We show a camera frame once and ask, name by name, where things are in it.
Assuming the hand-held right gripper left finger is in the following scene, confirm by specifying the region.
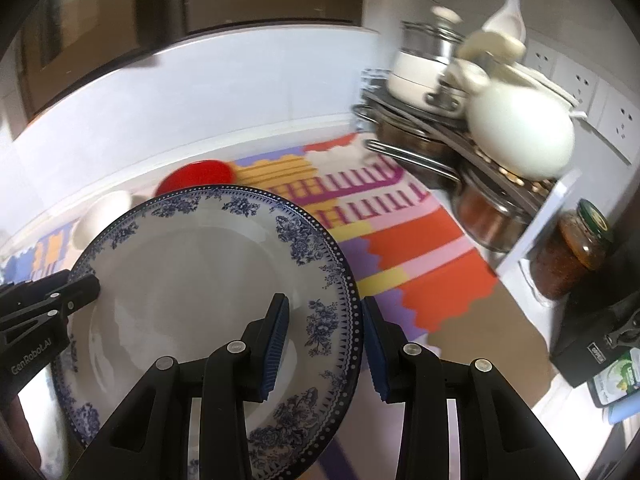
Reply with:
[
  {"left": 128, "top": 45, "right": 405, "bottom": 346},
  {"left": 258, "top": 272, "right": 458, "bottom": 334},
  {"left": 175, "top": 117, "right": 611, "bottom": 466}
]
[{"left": 65, "top": 294, "right": 292, "bottom": 480}]

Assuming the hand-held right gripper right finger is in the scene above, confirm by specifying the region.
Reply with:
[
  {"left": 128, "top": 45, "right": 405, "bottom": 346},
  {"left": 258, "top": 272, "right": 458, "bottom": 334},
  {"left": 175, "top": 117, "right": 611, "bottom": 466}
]
[{"left": 361, "top": 296, "right": 571, "bottom": 480}]

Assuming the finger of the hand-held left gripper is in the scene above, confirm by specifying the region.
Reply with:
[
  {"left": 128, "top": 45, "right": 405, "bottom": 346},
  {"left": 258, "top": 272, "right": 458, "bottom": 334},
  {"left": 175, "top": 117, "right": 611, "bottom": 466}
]
[
  {"left": 0, "top": 269, "right": 72, "bottom": 307},
  {"left": 0, "top": 273, "right": 102, "bottom": 336}
]

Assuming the white bowl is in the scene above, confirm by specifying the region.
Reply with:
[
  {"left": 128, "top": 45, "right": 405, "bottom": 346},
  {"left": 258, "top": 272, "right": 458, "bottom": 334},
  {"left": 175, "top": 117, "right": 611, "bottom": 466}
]
[{"left": 75, "top": 190, "right": 146, "bottom": 251}]

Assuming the small blue floral plate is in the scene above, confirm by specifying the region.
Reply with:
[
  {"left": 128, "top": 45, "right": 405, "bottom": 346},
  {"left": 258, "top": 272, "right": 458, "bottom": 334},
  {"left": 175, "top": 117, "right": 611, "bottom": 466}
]
[{"left": 50, "top": 185, "right": 363, "bottom": 478}]

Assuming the red bowl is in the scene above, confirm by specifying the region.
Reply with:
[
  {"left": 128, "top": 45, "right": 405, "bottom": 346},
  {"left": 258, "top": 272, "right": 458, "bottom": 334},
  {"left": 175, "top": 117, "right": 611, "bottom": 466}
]
[{"left": 155, "top": 159, "right": 238, "bottom": 198}]

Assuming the person's left forearm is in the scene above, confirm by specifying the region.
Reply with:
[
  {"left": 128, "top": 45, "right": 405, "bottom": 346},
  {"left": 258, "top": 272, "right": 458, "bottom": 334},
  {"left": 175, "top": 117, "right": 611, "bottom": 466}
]
[{"left": 0, "top": 395, "right": 43, "bottom": 480}]

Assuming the colourful patterned table mat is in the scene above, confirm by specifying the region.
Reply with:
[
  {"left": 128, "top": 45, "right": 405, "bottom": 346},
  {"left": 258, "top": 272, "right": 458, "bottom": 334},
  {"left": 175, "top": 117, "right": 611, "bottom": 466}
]
[{"left": 0, "top": 132, "right": 556, "bottom": 480}]

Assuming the stainless steel pot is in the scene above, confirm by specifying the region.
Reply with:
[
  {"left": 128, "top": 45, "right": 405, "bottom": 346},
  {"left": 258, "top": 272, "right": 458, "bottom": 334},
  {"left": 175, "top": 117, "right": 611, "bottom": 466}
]
[
  {"left": 452, "top": 170, "right": 538, "bottom": 256},
  {"left": 352, "top": 102, "right": 463, "bottom": 188}
]

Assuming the white pot rack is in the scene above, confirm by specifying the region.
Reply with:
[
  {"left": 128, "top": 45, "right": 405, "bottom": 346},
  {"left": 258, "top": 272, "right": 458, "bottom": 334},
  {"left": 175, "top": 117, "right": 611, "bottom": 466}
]
[{"left": 352, "top": 67, "right": 583, "bottom": 281}]

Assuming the black box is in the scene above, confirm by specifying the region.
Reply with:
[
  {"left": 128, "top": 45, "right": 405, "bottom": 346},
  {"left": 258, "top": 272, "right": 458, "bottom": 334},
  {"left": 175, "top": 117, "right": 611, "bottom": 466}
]
[{"left": 549, "top": 290, "right": 640, "bottom": 388}]

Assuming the glass jar of sauce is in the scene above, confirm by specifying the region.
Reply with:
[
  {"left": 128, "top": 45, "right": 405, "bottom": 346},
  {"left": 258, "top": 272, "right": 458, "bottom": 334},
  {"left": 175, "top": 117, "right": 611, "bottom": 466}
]
[{"left": 530, "top": 199, "right": 613, "bottom": 301}]

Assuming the green and white bottle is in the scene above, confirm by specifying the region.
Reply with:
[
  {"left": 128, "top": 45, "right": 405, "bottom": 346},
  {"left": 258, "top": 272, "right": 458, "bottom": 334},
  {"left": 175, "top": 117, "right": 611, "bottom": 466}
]
[{"left": 587, "top": 350, "right": 640, "bottom": 408}]

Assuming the cream round clay pot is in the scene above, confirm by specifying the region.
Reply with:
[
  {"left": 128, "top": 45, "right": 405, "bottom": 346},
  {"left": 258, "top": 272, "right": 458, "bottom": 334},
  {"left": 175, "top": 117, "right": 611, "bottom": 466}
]
[{"left": 465, "top": 80, "right": 576, "bottom": 181}]

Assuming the cream cooking pot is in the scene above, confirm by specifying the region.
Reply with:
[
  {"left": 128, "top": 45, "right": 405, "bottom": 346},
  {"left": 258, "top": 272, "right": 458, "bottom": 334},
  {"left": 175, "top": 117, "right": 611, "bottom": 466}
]
[{"left": 387, "top": 50, "right": 468, "bottom": 111}]

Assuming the dark brown wooden window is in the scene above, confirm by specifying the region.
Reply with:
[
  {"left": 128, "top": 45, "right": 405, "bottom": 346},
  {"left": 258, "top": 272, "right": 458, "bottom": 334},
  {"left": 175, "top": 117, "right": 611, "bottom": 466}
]
[{"left": 15, "top": 0, "right": 366, "bottom": 116}]

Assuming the steel pot lid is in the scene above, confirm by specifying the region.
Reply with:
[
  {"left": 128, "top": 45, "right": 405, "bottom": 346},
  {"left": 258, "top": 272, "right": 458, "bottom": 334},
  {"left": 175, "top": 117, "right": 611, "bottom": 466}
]
[{"left": 400, "top": 6, "right": 466, "bottom": 66}]

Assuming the white spoon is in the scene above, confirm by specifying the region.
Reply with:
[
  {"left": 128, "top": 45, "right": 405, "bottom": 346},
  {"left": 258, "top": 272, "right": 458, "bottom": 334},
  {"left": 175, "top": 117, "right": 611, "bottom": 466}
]
[{"left": 480, "top": 0, "right": 526, "bottom": 46}]

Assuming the white wall socket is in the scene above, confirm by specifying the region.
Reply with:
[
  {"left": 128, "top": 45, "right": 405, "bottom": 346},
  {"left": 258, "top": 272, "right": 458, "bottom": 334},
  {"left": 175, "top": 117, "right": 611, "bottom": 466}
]
[
  {"left": 597, "top": 87, "right": 640, "bottom": 146},
  {"left": 555, "top": 55, "right": 608, "bottom": 111},
  {"left": 522, "top": 37, "right": 561, "bottom": 81}
]

